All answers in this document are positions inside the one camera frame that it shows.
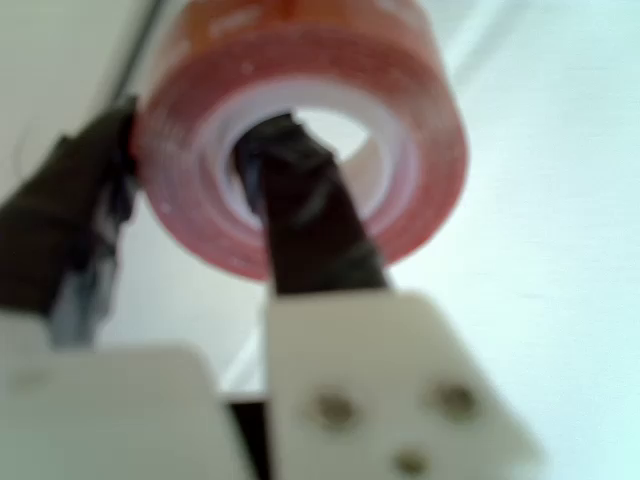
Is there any red tape roll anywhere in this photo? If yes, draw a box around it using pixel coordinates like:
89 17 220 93
130 0 471 282

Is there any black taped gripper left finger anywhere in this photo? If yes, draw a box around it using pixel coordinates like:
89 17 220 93
0 95 141 349

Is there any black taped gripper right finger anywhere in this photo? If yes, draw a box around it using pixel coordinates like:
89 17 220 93
234 112 547 480

